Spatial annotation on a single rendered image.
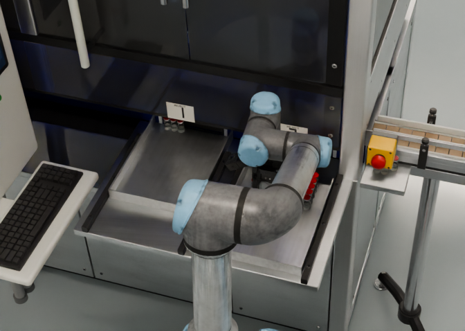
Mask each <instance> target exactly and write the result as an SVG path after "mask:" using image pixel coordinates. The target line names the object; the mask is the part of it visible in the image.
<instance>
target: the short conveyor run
mask: <svg viewBox="0 0 465 331"><path fill-rule="evenodd" d="M429 113H430V114H428V120H427V123H422V122H417V121H413V120H406V119H402V118H395V117H391V116H384V115H378V118H376V119H375V121H374V125H373V128H372V131H373V130H375V131H380V132H386V133H391V134H397V135H398V136H399V138H398V144H397V150H396V155H397V156H398V157H399V164H403V165H407V166H411V171H410V175H414V176H418V177H425V178H429V179H435V180H439V181H445V182H449V183H453V184H459V185H463V186H465V130H463V129H456V128H451V127H444V126H440V125H436V124H435V122H436V117H437V115H435V114H436V113H437V109H436V108H434V107H432V108H430V111H429Z"/></svg>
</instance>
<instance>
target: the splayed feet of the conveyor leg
mask: <svg viewBox="0 0 465 331"><path fill-rule="evenodd" d="M374 286H375V288H377V289H378V290H381V291H385V290H388V291H389V292H390V293H391V295H393V297H394V299H395V300H396V302H397V303H398V304H399V308H398V314H397V316H398V318H399V320H400V321H401V322H402V323H404V324H406V325H410V327H411V328H412V331H425V330H424V327H423V325H422V323H421V321H420V316H421V306H420V304H418V307H417V311H416V312H414V313H407V312H406V311H405V310H404V309H403V302H404V297H405V293H404V291H403V290H402V289H401V288H400V287H399V285H398V284H397V283H396V282H395V281H394V280H393V279H392V277H391V276H390V275H389V274H388V273H387V272H385V271H382V272H381V273H380V274H379V276H378V278H377V279H376V280H375V281H374Z"/></svg>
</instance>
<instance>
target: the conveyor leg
mask: <svg viewBox="0 0 465 331"><path fill-rule="evenodd" d="M439 183H440V181H439V180H435V179H429V178H425V177H424V178H423V184H422V189H421V196H420V202H419V210H418V215H417V223H416V227H415V232H414V240H413V245H412V253H411V258H410V266H409V271H408V279H407V284H406V289H405V297H404V302H403V309H404V310H405V311H406V312H407V313H414V312H416V311H417V307H418V303H419V295H420V291H421V284H422V280H423V273H424V268H425V263H426V256H427V252H428V245H429V241H430V234H431V229H432V222H433V217H434V214H435V206H436V202H437V195H438V190H439Z"/></svg>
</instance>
